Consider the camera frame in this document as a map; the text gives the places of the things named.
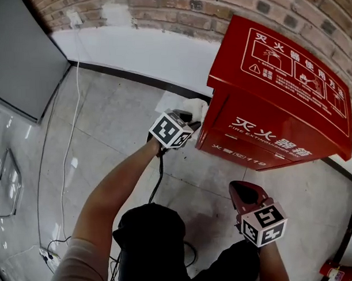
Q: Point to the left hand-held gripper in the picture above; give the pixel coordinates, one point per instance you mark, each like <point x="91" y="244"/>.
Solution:
<point x="169" y="131"/>

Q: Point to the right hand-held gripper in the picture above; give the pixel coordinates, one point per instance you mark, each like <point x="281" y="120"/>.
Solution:
<point x="263" y="226"/>

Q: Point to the white cloth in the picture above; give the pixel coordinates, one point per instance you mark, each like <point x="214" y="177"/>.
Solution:
<point x="195" y="109"/>

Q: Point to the red fire extinguisher box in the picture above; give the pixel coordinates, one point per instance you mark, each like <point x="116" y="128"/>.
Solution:
<point x="280" y="126"/>

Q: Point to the person's left forearm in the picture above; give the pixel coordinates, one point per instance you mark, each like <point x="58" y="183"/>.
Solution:
<point x="116" y="192"/>

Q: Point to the person's right forearm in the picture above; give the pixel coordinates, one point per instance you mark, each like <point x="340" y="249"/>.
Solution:
<point x="274" y="267"/>

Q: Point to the red fire extinguisher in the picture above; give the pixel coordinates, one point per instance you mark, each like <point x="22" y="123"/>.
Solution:
<point x="337" y="272"/>

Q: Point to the white paper sheet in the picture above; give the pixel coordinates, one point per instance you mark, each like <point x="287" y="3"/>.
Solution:
<point x="168" y="100"/>

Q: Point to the person's black trousers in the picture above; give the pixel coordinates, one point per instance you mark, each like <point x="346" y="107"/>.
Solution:
<point x="160" y="246"/>

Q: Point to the grey partition panel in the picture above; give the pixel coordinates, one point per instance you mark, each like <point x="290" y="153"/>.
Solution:
<point x="26" y="54"/>

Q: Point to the white power strip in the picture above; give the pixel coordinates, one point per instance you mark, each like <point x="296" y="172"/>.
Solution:
<point x="49" y="259"/>

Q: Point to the white wall socket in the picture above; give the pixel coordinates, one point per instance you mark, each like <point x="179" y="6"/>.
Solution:
<point x="75" y="18"/>

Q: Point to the chrome tube frame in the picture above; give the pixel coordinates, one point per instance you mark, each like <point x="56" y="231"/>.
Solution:
<point x="16" y="183"/>

